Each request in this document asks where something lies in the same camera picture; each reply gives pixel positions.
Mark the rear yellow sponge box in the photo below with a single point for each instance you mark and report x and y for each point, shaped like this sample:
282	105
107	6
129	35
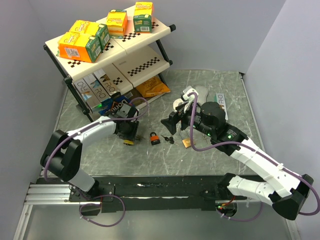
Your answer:
99	30

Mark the front orange sponge box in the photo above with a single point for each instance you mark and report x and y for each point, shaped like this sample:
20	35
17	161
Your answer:
79	46

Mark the black head key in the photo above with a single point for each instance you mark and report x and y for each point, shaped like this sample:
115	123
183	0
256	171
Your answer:
169	140

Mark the left aluminium frame rail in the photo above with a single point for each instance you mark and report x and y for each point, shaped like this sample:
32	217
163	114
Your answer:
47	194

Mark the green yellow sponge box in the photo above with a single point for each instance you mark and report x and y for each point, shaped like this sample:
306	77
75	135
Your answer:
143	17

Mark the right RIO box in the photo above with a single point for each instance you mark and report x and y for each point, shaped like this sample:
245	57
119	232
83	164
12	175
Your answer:
107	83

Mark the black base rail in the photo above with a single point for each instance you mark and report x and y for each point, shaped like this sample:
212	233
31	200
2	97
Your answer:
143	193

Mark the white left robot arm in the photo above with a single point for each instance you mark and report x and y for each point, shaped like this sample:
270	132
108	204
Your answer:
62	155

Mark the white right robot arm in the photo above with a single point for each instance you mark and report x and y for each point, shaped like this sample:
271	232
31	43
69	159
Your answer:
284	190

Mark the beige two tier shelf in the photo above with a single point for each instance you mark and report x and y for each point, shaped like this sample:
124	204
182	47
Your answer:
130	60

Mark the white toilet paper roll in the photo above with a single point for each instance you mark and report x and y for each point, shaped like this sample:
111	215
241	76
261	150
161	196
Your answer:
177	103

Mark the yellow orange sponge pack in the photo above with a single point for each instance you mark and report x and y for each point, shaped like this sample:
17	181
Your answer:
116	22

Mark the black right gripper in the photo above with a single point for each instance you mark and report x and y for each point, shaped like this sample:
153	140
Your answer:
170	123

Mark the teal white RIO box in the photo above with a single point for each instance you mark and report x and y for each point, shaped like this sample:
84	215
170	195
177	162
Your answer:
220	99

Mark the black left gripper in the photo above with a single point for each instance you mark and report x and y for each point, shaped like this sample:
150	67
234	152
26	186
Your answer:
130	136

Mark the orange honey dijon bag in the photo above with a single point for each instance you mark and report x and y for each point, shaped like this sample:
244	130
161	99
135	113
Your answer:
152	87

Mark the orange padlock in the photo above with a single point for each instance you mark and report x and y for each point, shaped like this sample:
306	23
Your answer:
154	139

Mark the blue Doritos bag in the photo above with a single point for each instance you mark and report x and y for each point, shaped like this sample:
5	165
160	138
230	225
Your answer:
111	105

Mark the yellow padlock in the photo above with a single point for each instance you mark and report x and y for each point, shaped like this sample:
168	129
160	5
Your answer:
128	142

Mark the small silver keys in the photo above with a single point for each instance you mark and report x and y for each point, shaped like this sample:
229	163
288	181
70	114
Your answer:
205	138

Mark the middle RIO box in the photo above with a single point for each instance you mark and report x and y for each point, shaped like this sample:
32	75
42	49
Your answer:
97	89

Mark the long shackle brass padlock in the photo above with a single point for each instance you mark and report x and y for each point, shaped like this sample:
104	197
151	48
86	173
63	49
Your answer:
185	137

